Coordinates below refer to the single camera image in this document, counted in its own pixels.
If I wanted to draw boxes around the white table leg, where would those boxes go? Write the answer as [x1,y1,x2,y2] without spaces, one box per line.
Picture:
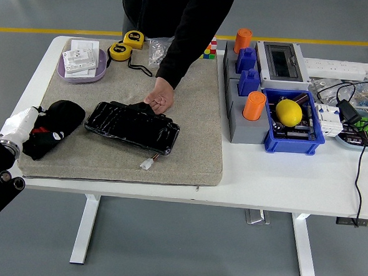
[69,192,102,267]
[288,212,321,276]

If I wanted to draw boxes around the blue plastic bin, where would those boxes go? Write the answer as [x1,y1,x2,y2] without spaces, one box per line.
[258,87,329,157]

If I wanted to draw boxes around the black rag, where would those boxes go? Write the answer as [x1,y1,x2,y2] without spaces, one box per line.
[21,97,87,164]

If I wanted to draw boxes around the person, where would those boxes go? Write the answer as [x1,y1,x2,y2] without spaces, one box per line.
[120,0,212,43]

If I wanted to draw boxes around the black glossy panel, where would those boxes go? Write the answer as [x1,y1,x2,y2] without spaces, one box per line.
[82,97,182,157]

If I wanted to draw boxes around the yellow lemon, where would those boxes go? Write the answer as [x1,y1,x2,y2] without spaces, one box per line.
[274,98,304,127]

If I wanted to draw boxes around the white connector plug with wires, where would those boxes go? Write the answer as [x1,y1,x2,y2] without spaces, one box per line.
[139,152,162,171]

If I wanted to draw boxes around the blue block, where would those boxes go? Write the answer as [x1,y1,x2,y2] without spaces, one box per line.
[237,67,262,98]
[236,46,258,75]

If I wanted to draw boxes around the orange cylinder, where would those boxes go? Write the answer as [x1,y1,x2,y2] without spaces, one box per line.
[241,90,268,122]
[233,27,253,55]

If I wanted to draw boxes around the clear plastic bag of screws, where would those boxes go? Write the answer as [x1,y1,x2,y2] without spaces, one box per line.
[143,35,175,70]

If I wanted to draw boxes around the black power cord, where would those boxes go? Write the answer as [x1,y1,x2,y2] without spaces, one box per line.
[308,77,368,229]

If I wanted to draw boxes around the brown cylindrical capacitor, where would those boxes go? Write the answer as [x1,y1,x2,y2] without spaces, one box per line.
[291,91,311,106]

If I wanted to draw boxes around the purple tray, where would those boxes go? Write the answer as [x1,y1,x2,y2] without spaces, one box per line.
[56,45,109,86]

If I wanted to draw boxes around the white circuit breaker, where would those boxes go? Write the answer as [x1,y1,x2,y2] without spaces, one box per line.
[312,102,346,138]

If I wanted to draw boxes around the silver floor plate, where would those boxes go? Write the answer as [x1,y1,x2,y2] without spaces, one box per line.
[244,208,271,226]

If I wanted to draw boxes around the light blue dish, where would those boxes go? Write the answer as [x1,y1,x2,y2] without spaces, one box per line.
[333,108,368,152]

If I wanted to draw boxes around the white power strip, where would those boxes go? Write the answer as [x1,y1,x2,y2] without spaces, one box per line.
[301,57,367,82]

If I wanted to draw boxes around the green terminal blocks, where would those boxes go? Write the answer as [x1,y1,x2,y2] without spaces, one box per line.
[354,116,368,147]

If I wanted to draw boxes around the black power adapter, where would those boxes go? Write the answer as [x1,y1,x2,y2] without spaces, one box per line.
[334,99,364,126]

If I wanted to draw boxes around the dark electronic components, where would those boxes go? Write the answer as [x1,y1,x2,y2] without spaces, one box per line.
[339,124,368,146]

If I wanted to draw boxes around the yellow tape measure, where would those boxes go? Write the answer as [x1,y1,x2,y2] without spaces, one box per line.
[105,41,155,78]
[123,29,146,51]

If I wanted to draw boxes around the white switch plate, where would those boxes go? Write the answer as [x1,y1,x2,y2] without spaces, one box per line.
[64,67,97,81]
[61,47,99,76]
[70,39,100,60]

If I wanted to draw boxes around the clear plastic bags of parts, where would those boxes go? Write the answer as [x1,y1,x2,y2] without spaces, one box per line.
[307,76,368,110]

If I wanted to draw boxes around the colourful puzzle cube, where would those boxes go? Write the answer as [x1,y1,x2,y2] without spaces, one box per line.
[200,35,218,61]

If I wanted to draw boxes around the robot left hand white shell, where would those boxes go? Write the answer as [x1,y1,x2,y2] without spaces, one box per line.
[0,103,67,152]

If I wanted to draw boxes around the grey distribution box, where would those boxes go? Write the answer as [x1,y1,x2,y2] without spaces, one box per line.
[252,40,314,92]

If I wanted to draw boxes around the black circuit boards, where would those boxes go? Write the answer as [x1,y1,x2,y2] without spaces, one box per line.
[270,101,319,142]

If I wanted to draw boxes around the grey block holder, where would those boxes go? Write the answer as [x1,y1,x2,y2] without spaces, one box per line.
[223,78,275,146]
[221,39,265,84]

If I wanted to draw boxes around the grey-brown mat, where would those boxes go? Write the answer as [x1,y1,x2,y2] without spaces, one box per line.
[15,33,231,190]

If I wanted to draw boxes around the person's left hand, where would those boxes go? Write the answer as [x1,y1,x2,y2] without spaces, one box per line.
[143,76,177,116]

